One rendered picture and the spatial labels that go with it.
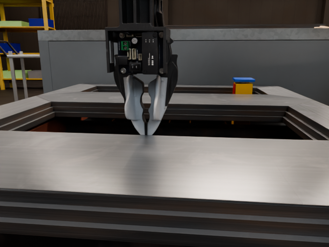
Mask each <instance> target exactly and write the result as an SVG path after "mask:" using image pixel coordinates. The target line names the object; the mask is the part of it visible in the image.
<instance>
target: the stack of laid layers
mask: <svg viewBox="0 0 329 247"><path fill-rule="evenodd" d="M173 93H192V94H233V88H202V87H175V90H174V92H173ZM124 106H125V104H124V103H92V102H50V103H47V104H44V105H41V106H38V107H35V108H32V109H29V110H27V111H24V112H21V113H18V114H16V115H13V116H10V117H7V118H4V119H1V120H0V130H4V131H26V130H28V129H30V128H32V127H34V126H36V125H39V124H41V123H43V122H45V121H47V120H49V119H52V118H54V117H88V118H126V116H125V111H124ZM162 119H171V120H212V121H254V122H283V123H284V124H285V125H286V126H288V127H289V128H290V129H292V130H293V131H294V132H295V133H297V134H298V135H299V136H300V137H302V138H303V139H304V140H329V130H328V129H326V128H325V127H323V126H321V125H319V124H318V123H316V122H314V121H313V120H311V119H309V118H308V117H306V116H304V115H302V114H301V113H299V112H297V111H295V110H294V109H292V108H290V107H289V106H252V105H199V104H168V106H167V108H166V110H165V113H164V115H163V118H162ZM0 233H4V234H18V235H33V236H47V237H62V238H76V239H91V240H105V241H120V242H134V243H149V244H163V245H178V246H192V247H329V207H324V206H304V205H286V204H268V203H250V202H232V201H214V200H196V199H178V198H152V197H134V196H116V195H98V194H80V193H62V192H44V191H26V190H8V189H0Z"/></svg>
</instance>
